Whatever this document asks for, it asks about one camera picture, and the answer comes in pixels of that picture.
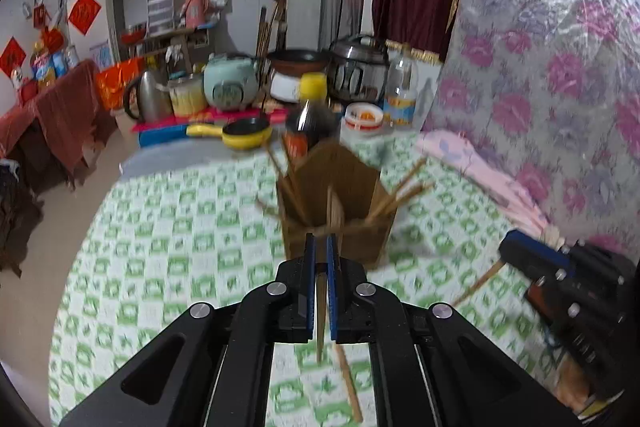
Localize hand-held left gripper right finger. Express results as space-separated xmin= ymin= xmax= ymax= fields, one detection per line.
xmin=327 ymin=234 xmax=583 ymax=427

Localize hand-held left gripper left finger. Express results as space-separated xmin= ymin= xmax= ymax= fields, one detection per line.
xmin=60 ymin=233 xmax=317 ymax=427

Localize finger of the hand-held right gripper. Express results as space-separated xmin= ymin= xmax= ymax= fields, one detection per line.
xmin=497 ymin=229 xmax=574 ymax=281

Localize single wooden chopstick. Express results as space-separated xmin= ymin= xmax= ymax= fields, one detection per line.
xmin=334 ymin=342 xmax=363 ymax=423
xmin=314 ymin=274 xmax=328 ymax=365
xmin=451 ymin=259 xmax=503 ymax=307

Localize wooden chopstick holder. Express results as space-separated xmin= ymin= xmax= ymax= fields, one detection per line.
xmin=276 ymin=142 xmax=396 ymax=270

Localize bundle of wooden chopsticks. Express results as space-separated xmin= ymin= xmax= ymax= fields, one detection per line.
xmin=257 ymin=144 xmax=436 ymax=233

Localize person's right forearm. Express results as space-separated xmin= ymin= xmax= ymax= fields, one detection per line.
xmin=552 ymin=347 xmax=601 ymax=415

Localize dark sauce bottle yellow cap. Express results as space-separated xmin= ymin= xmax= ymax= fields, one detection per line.
xmin=284 ymin=73 xmax=341 ymax=162

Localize small yellow pan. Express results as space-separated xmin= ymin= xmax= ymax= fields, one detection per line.
xmin=186 ymin=117 xmax=275 ymax=151

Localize green checkered tablecloth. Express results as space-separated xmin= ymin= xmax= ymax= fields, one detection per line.
xmin=47 ymin=134 xmax=576 ymax=427

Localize clear plastic bottle yellow label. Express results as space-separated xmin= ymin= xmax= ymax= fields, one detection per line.
xmin=384 ymin=47 xmax=420 ymax=128

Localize blue board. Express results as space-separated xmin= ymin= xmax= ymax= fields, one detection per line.
xmin=137 ymin=122 xmax=226 ymax=148

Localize black silver pressure cooker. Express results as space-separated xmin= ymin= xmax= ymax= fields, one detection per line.
xmin=327 ymin=33 xmax=391 ymax=105

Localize pale green rice cooker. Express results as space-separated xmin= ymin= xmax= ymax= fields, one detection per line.
xmin=202 ymin=54 xmax=261 ymax=112

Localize pink board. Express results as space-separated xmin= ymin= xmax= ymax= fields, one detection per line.
xmin=131 ymin=104 xmax=288 ymax=132

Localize dark frying pan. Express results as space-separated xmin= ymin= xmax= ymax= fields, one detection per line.
xmin=266 ymin=49 xmax=332 ymax=76

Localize steel kettle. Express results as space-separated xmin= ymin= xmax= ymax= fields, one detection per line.
xmin=122 ymin=69 xmax=173 ymax=124

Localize leaning wooden sticks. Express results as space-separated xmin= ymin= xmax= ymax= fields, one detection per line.
xmin=256 ymin=4 xmax=288 ymax=58

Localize wooden shelf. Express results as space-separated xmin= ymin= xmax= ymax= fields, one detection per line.
xmin=142 ymin=26 xmax=223 ymax=58

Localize orange gift bag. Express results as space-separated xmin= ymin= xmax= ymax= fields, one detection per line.
xmin=95 ymin=59 xmax=146 ymax=110

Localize red cloth covered table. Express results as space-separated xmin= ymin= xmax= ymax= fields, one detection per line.
xmin=0 ymin=59 xmax=113 ymax=190

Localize stacked steamer green lid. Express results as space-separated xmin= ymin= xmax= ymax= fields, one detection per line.
xmin=145 ymin=0 xmax=176 ymax=35

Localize white refrigerator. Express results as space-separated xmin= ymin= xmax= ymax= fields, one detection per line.
xmin=65 ymin=0 xmax=126 ymax=72

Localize red diamond paper decoration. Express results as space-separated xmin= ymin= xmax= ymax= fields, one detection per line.
xmin=67 ymin=0 xmax=102 ymax=35
xmin=0 ymin=37 xmax=27 ymax=80

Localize floral plastic wall covering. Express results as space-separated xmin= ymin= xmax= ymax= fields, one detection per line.
xmin=420 ymin=0 xmax=640 ymax=258

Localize blue wall calendar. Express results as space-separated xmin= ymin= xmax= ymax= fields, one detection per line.
xmin=92 ymin=44 xmax=115 ymax=70

